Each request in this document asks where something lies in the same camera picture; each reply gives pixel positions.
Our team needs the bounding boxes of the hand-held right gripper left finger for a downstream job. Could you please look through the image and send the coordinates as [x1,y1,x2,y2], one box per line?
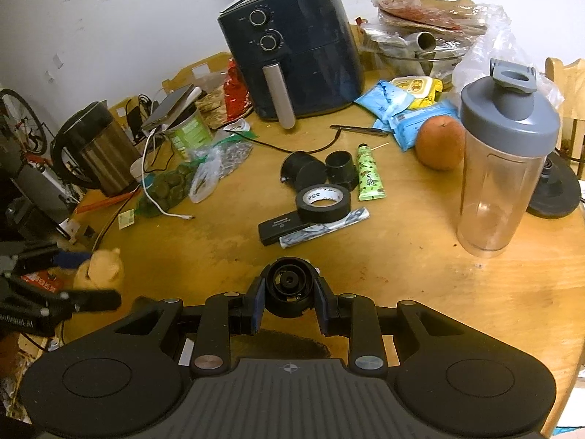
[112,277,268,376]

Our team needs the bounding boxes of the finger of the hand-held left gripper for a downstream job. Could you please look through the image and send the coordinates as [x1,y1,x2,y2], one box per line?
[0,239,92,270]
[4,272,122,318]

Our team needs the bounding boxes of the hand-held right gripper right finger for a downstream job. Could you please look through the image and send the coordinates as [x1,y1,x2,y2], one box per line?
[312,278,476,373]

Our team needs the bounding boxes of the tan bear toy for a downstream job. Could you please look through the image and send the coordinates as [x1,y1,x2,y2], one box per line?
[73,247,126,291]

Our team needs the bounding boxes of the round black camera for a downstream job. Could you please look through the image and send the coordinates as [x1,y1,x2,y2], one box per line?
[264,257,319,318]

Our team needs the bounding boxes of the black card reader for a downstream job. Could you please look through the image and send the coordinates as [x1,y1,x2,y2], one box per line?
[257,213,316,248]

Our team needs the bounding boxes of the silver foil packet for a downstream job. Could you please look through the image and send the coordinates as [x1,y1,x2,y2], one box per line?
[279,207,370,250]

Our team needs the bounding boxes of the black tape roll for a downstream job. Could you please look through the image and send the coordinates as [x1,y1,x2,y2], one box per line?
[295,184,352,225]

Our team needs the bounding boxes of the large black cylinder adapter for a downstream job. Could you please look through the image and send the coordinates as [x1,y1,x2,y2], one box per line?
[280,151,329,191]

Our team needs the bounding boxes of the orange flat strip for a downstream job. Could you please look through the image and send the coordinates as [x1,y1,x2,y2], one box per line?
[74,189,140,215]

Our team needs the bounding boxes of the grey machine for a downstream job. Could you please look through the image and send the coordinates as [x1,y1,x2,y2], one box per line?
[9,160,76,225]

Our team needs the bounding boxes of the steel electric kettle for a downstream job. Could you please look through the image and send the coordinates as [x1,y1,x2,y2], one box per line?
[50,101,143,198]

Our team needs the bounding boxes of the small white bottle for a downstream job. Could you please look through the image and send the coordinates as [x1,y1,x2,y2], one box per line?
[129,157,149,184]

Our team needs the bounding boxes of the net bag of green discs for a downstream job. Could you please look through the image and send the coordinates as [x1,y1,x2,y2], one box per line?
[137,162,197,218]

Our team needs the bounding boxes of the bicycle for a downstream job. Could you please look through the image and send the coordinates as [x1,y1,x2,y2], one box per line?
[0,88,50,158]

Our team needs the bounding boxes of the green hand cream tube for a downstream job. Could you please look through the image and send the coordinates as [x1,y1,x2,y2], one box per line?
[356,143,385,202]

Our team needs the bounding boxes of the small black cylinder adapter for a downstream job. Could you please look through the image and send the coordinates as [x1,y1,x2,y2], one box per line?
[325,150,358,191]

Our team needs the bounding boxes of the plastic bag of seeds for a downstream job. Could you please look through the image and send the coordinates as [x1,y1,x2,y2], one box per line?
[188,139,254,204]

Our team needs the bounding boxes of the black charger plug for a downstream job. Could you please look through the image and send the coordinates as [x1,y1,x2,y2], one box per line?
[125,94,158,140]

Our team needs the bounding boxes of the green cup noodles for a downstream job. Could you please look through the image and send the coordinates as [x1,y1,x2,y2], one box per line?
[163,103,214,162]

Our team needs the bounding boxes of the grey phone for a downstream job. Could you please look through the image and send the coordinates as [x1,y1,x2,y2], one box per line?
[140,83,203,132]

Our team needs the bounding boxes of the black pen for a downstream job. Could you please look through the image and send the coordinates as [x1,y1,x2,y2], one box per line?
[330,123,391,137]

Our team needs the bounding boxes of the orange fruit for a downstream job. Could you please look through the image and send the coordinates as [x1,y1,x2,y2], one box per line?
[414,116,467,172]

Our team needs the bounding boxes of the blue wet wipes packet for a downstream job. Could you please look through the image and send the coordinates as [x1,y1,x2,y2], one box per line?
[388,101,461,151]

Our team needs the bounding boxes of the brown speckled packet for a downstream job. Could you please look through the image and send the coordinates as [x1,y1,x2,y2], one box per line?
[196,91,229,124]

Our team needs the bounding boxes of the clear shaker bottle grey lid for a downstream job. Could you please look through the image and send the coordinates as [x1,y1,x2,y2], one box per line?
[457,58,561,258]

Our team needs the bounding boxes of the red snack bag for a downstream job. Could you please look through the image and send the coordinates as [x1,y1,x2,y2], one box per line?
[222,57,254,120]

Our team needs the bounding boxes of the light blue packet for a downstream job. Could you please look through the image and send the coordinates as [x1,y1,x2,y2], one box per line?
[354,79,414,122]

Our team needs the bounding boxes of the wooden chair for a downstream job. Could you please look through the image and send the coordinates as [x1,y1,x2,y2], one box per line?
[546,57,585,165]
[110,52,234,115]

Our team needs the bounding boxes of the yellow packet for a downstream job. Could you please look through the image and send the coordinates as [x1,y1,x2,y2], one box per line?
[390,75,444,110]

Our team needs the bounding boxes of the dark blue air fryer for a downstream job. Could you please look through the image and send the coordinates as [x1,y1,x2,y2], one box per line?
[217,0,366,130]

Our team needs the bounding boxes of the glass bowl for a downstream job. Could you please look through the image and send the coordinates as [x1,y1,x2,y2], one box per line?
[361,23,467,87]

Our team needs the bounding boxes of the black round stand base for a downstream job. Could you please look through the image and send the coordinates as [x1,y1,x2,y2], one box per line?
[525,150,582,219]

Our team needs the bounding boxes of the cardboard tube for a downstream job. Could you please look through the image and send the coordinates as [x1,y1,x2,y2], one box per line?
[411,31,439,53]

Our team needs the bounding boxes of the plastic wrapped flatbread stack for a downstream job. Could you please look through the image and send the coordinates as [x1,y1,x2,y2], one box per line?
[370,0,487,37]

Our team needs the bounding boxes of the clear plastic bag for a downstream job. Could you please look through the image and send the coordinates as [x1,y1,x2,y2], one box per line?
[450,4,565,110]

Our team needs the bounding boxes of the white USB cable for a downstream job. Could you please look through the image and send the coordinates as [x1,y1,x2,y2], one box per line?
[141,130,195,221]

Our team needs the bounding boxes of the thin black cable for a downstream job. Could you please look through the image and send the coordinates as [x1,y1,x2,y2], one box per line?
[229,129,341,154]

